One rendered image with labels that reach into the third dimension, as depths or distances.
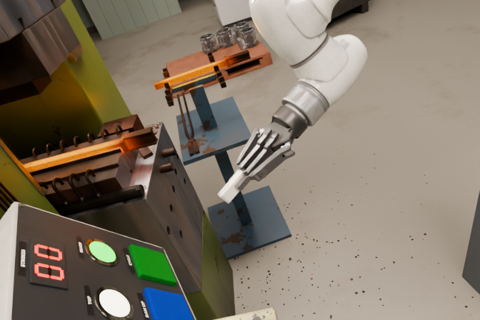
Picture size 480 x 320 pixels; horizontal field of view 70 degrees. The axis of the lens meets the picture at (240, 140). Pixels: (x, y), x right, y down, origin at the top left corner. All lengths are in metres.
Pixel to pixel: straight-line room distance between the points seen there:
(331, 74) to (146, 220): 0.60
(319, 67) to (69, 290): 0.57
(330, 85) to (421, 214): 1.30
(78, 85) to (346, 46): 0.83
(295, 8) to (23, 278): 0.59
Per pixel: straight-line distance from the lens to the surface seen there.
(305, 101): 0.72
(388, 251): 1.79
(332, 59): 0.73
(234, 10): 5.03
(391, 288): 1.69
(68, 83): 1.23
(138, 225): 0.99
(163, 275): 0.62
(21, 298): 0.46
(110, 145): 1.02
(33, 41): 0.82
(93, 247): 0.58
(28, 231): 0.55
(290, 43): 0.70
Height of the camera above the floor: 1.47
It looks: 35 degrees down
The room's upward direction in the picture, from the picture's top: 18 degrees counter-clockwise
